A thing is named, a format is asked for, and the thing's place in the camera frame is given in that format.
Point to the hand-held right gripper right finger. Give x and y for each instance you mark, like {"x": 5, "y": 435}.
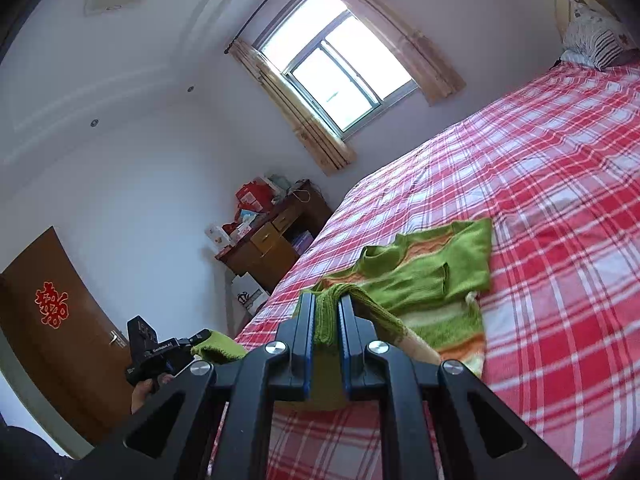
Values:
{"x": 343, "y": 355}

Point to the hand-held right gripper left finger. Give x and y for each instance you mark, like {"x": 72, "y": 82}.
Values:
{"x": 311, "y": 355}

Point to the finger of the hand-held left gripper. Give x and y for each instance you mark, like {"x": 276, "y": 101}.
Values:
{"x": 179, "y": 361}
{"x": 201, "y": 336}

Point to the green striped knit sweater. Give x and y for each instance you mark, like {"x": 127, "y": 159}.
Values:
{"x": 425, "y": 280}

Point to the person's left hand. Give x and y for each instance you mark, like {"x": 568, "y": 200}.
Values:
{"x": 142, "y": 392}

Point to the white paper bag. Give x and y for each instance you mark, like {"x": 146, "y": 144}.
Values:
{"x": 247, "y": 295}

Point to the brown wooden door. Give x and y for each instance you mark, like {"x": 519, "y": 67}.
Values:
{"x": 75, "y": 360}

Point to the white upright box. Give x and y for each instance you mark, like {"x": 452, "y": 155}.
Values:
{"x": 215, "y": 239}

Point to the brown wooden desk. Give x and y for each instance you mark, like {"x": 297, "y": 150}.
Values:
{"x": 275, "y": 255}

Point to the red door decoration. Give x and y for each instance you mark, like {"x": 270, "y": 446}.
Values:
{"x": 51, "y": 305}

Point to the purple storage box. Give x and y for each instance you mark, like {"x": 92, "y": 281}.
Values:
{"x": 303, "y": 241}

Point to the blue white packet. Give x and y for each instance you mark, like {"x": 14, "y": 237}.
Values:
{"x": 248, "y": 217}

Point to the red gift box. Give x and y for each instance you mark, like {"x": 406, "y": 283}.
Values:
{"x": 252, "y": 194}

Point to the beige floral curtain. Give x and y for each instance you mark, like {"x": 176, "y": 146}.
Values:
{"x": 295, "y": 110}
{"x": 400, "y": 35}

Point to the red plaid bed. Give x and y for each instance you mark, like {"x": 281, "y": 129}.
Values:
{"x": 550, "y": 185}

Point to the sliding glass window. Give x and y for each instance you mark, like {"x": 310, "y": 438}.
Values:
{"x": 335, "y": 60}

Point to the dark curtain rod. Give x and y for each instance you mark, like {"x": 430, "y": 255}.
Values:
{"x": 265, "y": 7}

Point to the floral striped pillow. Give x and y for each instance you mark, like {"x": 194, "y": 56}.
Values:
{"x": 595, "y": 37}

